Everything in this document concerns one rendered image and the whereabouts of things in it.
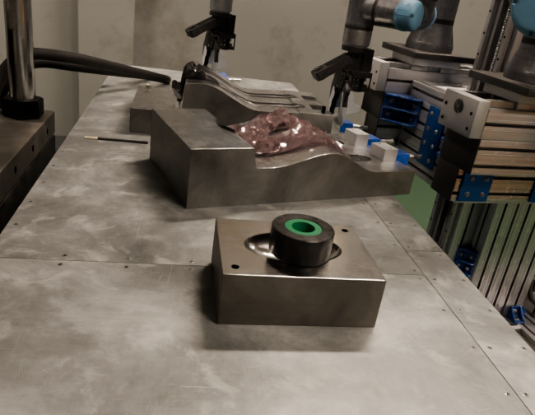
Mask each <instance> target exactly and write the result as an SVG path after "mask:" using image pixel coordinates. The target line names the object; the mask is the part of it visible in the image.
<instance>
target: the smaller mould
mask: <svg viewBox="0 0 535 415"><path fill-rule="evenodd" d="M330 226H331V227H332V228H333V229H334V231H335V235H334V239H333V246H332V250H331V254H330V258H329V260H328V261H327V262H326V263H323V264H321V265H319V266H313V267H302V266H296V265H292V264H289V263H285V262H283V261H281V260H280V259H278V258H276V257H275V256H274V255H273V254H272V253H271V252H270V250H269V248H268V245H269V239H270V234H271V228H272V221H255V220H242V219H228V218H216V223H215V230H214V239H213V247H212V276H213V285H214V294H215V303H216V321H217V323H218V324H254V325H292V326H329V327H367V328H374V327H375V323H376V320H377V317H378V313H379V308H380V304H381V301H382V298H383V294H384V288H385V285H386V282H387V281H386V279H385V277H384V275H383V274H382V273H381V272H380V270H379V268H378V266H377V265H376V263H375V262H374V260H373V259H372V257H371V256H370V254H369V252H368V251H367V249H366V248H365V246H364V245H363V243H362V242H361V240H360V238H359V236H358V235H357V234H356V232H355V231H354V229H353V228H352V226H339V225H330Z"/></svg>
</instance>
